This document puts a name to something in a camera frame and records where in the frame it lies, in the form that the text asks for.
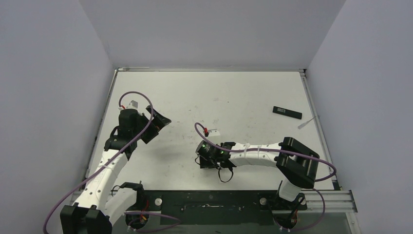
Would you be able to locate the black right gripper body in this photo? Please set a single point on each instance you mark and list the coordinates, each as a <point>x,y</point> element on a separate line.
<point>206,161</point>

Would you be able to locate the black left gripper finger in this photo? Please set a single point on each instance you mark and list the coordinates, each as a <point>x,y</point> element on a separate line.
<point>158,119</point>
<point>150,133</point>

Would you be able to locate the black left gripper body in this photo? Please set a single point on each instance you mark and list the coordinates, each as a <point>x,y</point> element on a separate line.
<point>143,121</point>

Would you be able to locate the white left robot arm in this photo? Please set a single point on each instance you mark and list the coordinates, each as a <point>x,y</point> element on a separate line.
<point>93,212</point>

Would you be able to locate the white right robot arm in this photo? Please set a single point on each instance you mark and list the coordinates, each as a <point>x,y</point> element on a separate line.
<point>297,162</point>

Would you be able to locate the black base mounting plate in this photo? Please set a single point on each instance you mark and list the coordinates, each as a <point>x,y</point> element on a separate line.
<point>221,207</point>

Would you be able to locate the black flat bar tool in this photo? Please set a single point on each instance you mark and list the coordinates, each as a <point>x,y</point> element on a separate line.
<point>287,112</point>

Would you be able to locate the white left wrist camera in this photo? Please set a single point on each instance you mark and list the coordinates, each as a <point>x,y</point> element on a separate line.
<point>133,105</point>

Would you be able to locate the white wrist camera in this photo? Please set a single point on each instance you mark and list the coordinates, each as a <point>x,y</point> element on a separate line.
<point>212,134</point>
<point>133,105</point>

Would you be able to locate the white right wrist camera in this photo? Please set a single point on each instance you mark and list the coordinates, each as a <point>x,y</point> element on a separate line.
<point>212,134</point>

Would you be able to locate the aluminium rail frame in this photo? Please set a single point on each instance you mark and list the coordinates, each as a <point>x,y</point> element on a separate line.
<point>335,201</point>

